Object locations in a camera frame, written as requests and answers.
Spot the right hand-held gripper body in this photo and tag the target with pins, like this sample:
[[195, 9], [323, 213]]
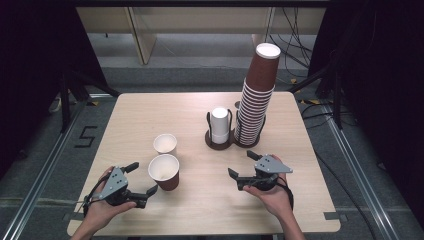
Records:
[[270, 165]]

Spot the person's left hand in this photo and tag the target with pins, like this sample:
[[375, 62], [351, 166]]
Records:
[[100, 215]]

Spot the stack of white paper cups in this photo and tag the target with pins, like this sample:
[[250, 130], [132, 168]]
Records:
[[219, 126]]

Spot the black metal stand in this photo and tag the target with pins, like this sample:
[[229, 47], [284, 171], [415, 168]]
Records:
[[337, 100], [65, 100]]

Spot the aluminium floor rail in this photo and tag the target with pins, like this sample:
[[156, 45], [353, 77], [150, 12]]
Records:
[[40, 186], [360, 180]]

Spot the single white paper cup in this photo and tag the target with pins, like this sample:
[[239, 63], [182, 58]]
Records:
[[165, 144]]

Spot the person's right hand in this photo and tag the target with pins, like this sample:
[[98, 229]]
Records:
[[275, 200]]

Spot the single brown paper cup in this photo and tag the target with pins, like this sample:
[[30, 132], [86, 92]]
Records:
[[164, 170]]

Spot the beige cabinet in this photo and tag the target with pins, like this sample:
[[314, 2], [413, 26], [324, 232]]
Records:
[[200, 20]]

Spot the black curtain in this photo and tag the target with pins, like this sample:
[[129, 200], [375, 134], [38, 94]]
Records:
[[383, 83], [30, 66]]

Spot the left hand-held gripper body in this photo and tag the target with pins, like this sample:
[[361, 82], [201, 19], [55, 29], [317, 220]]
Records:
[[115, 183]]

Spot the stack of brown paper cups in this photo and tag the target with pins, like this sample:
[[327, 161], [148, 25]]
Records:
[[261, 71]]

